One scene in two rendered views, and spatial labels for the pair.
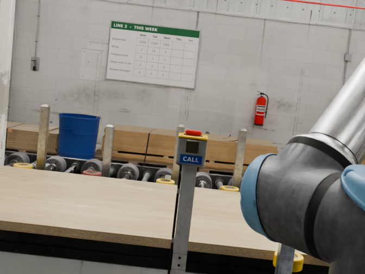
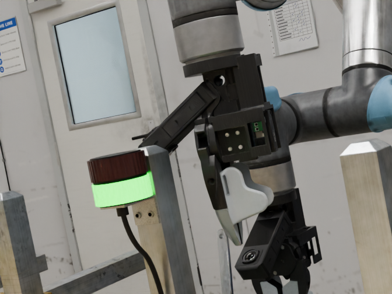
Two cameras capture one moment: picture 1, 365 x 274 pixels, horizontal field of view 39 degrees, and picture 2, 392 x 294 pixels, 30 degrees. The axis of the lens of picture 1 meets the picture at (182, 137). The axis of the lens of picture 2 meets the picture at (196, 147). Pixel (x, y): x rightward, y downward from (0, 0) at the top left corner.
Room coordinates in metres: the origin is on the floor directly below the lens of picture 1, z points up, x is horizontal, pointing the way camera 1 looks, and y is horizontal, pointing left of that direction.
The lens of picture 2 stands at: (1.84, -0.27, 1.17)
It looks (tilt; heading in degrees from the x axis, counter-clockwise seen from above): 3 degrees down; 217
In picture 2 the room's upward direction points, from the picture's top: 11 degrees counter-clockwise
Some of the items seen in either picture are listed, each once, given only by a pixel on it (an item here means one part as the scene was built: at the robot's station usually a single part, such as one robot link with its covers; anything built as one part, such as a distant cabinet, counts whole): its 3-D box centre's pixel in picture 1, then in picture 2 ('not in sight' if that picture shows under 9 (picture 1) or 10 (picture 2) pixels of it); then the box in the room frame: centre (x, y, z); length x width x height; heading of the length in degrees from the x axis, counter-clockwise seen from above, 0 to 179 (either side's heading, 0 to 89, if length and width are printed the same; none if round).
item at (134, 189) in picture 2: not in sight; (122, 189); (1.29, -0.79, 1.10); 0.06 x 0.06 x 0.02
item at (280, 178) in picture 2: not in sight; (266, 180); (0.94, -0.83, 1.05); 0.08 x 0.08 x 0.05
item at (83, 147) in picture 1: (78, 141); not in sight; (6.80, 1.36, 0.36); 0.59 x 0.57 x 0.73; 1
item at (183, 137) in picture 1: (191, 150); not in sight; (1.24, -0.03, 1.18); 0.07 x 0.07 x 0.08; 0
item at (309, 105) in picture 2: not in sight; (302, 118); (0.84, -0.81, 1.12); 0.11 x 0.11 x 0.08; 89
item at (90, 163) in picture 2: not in sight; (117, 165); (1.29, -0.79, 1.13); 0.06 x 0.06 x 0.02
